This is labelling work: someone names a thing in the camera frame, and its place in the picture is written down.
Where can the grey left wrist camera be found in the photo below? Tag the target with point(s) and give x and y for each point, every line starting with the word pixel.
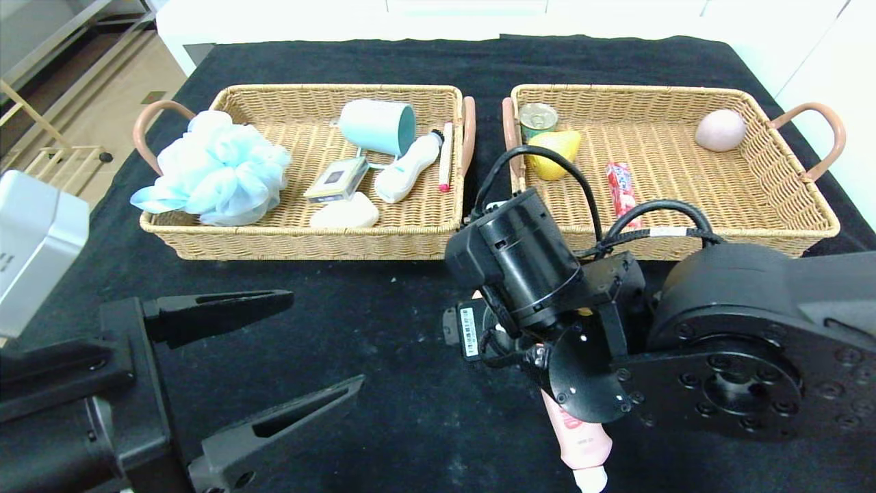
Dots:
pixel 34 239

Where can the teal plastic cup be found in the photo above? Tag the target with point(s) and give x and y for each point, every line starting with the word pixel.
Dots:
pixel 373 127

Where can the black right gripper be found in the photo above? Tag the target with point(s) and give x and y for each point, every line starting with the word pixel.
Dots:
pixel 467 331

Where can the grey metal shelf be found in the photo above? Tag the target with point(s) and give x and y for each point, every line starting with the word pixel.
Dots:
pixel 68 34

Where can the pink squeeze bottle white cap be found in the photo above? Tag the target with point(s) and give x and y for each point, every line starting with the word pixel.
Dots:
pixel 582 438

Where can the red Hi-Chew candy pack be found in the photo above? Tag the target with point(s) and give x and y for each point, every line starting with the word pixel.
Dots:
pixel 619 181

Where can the wooden slatted rack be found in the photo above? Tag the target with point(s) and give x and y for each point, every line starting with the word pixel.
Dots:
pixel 41 137

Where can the light blue bath loofah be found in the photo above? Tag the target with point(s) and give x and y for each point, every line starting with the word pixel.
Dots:
pixel 219 171

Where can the pale pink egg-shaped ball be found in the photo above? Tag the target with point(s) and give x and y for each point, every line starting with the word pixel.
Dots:
pixel 720 130

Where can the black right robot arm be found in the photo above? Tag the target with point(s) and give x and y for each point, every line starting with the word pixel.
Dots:
pixel 739 322

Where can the cream yellow soap box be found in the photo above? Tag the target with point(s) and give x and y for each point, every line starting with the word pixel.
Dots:
pixel 335 179

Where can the small tin can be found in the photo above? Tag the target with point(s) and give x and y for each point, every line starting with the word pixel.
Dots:
pixel 537 116

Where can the white side table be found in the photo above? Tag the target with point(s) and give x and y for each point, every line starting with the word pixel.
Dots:
pixel 191 27

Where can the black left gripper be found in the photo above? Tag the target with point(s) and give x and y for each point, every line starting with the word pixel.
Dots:
pixel 122 356

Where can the white tube with red cap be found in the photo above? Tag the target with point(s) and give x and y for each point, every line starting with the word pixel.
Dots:
pixel 446 161

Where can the yellow pear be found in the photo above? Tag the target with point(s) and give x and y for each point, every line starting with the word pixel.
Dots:
pixel 564 142

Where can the white soap bar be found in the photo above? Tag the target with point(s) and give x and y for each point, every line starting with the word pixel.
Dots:
pixel 342 213

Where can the white plastic bottle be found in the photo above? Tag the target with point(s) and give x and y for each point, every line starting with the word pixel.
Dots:
pixel 404 174

